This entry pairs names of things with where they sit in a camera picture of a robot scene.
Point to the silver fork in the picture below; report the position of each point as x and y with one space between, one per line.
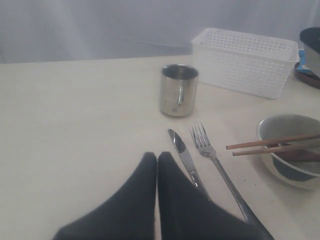
204 147

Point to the steel cup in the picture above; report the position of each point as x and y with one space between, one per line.
178 87

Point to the wooden chopstick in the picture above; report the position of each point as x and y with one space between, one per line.
278 149
265 142

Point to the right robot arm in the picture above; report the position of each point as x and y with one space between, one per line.
310 37

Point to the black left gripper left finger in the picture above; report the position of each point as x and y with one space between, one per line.
129 214

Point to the blue chips bag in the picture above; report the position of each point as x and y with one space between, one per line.
302 68

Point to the brown wooden plate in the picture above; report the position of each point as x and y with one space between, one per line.
309 79

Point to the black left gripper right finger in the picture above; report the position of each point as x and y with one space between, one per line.
187 214

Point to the silver table knife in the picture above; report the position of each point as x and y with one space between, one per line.
187 161

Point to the speckled glass bowl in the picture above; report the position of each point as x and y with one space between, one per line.
304 175

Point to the white perforated plastic basket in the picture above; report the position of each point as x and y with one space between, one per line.
243 62

